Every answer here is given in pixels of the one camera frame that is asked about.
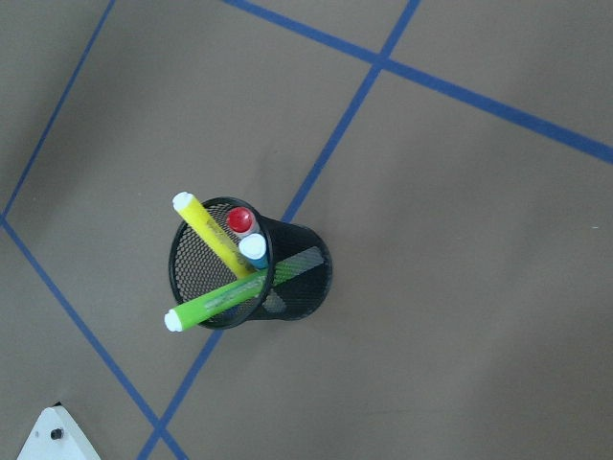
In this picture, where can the blue highlighter pen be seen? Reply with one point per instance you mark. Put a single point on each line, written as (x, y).
(254, 248)

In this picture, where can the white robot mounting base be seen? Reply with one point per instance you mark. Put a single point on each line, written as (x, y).
(56, 435)

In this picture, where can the black mesh pen cup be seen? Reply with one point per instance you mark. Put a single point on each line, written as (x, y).
(195, 270)

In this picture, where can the green highlighter pen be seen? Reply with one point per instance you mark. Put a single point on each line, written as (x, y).
(204, 307)

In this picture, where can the red capped marker pen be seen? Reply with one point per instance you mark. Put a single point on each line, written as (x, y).
(242, 221)

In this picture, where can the yellow highlighter pen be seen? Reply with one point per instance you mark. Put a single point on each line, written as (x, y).
(192, 211)

